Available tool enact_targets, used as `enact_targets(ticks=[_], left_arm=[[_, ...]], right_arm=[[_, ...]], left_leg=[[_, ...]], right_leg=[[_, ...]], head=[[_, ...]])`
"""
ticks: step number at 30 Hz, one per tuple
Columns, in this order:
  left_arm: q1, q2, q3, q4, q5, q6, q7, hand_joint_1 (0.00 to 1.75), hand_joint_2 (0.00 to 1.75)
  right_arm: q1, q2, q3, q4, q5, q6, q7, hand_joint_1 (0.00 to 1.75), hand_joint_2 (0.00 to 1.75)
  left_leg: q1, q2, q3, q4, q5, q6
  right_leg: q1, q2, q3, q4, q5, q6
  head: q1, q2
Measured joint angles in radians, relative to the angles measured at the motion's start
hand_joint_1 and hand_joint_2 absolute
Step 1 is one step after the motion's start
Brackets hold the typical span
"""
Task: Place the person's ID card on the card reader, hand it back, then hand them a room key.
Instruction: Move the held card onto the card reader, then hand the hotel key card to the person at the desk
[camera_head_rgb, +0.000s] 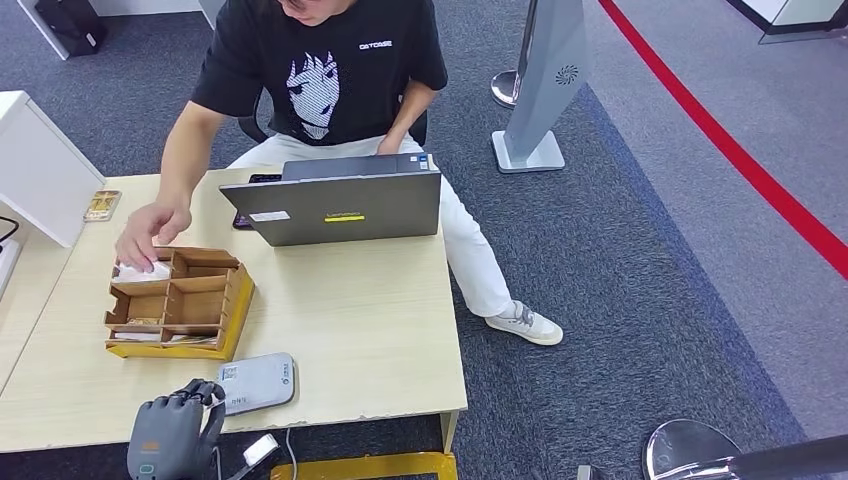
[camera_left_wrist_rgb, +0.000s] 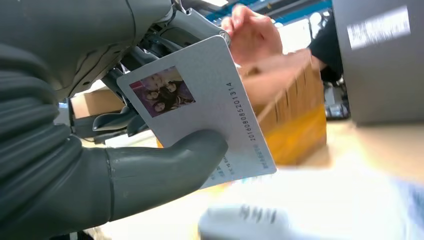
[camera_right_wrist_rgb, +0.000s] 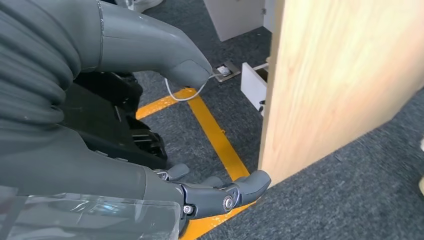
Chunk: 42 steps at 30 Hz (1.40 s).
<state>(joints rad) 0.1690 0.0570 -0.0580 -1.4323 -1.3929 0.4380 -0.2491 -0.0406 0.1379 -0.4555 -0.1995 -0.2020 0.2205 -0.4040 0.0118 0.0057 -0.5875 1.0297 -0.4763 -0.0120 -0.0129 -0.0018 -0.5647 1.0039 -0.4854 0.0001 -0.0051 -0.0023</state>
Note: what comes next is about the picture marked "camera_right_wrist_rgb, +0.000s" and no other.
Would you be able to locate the white cabinet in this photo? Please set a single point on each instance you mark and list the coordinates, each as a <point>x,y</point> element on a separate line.
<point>235,16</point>

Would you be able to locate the yellow floor tape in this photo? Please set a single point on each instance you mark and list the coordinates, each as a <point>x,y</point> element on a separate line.
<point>215,139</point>

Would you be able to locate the pale wooden desk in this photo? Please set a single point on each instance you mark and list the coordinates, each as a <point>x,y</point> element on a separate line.
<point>331,82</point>

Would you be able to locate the clear plastic guard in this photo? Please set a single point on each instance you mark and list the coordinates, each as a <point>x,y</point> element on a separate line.
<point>99,218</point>

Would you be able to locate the white drawer unit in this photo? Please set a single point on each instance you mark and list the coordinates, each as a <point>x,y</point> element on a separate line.
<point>253,86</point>

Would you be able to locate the metal floor socket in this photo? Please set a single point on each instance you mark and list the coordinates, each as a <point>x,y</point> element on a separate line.
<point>227,71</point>

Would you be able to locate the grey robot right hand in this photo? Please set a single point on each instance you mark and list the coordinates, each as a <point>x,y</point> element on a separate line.
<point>99,165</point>

